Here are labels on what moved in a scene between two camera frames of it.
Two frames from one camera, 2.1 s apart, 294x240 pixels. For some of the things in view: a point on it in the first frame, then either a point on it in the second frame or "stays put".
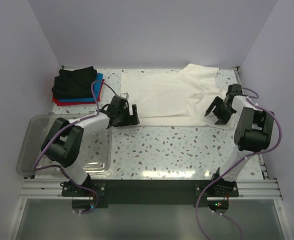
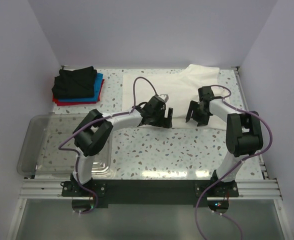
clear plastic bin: [97, 160] stays put
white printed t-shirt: [175, 98] stays put
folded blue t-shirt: [97, 90] stays put
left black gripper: [126, 119] → [163, 120]
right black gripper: [223, 109] → [198, 114]
